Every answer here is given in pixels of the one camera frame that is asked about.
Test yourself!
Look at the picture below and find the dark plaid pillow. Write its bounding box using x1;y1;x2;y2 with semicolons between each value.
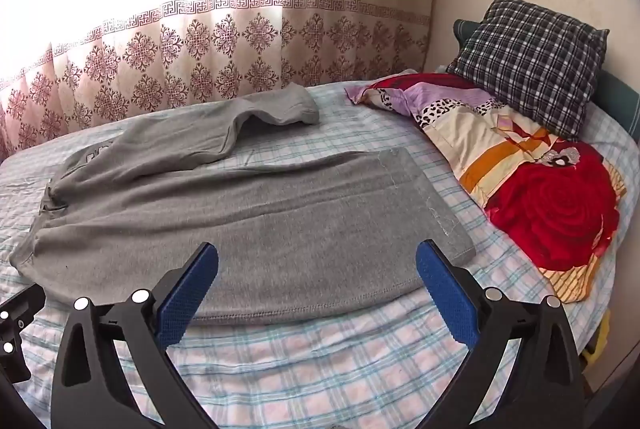
446;0;611;140

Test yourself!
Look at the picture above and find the colourful floral quilt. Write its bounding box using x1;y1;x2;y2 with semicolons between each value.
345;69;628;305

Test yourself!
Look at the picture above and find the grey blanket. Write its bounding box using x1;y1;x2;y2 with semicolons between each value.
9;83;476;326

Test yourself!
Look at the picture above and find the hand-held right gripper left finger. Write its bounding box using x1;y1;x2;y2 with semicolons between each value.
50;241;221;429

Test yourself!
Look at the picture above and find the yellow object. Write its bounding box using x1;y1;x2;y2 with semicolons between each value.
582;309;613;362

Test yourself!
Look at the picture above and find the bed with plaid sheet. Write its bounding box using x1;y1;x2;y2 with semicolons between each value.
0;81;640;429

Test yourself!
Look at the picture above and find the patterned beige curtain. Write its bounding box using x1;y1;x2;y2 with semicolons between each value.
0;0;437;164

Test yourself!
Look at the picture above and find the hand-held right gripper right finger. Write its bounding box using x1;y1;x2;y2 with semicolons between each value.
415;239;587;429

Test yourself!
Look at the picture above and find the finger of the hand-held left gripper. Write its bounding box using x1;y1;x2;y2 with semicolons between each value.
0;284;47;385

